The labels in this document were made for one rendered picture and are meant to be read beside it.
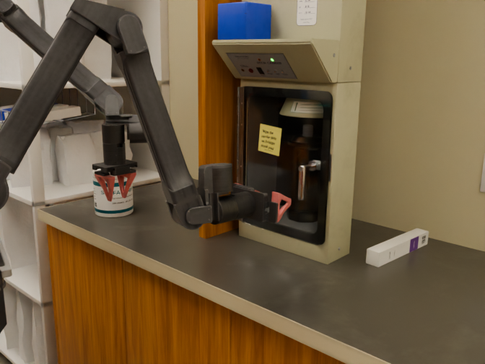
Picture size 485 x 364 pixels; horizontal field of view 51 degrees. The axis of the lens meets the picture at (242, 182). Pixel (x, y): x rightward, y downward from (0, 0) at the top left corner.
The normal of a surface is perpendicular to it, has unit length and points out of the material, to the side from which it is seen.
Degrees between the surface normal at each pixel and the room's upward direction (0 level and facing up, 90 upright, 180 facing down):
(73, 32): 89
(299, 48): 135
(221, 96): 90
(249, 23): 90
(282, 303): 0
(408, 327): 0
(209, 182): 83
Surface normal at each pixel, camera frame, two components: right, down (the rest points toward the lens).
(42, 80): 0.37, 0.07
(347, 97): 0.74, 0.17
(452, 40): -0.68, 0.17
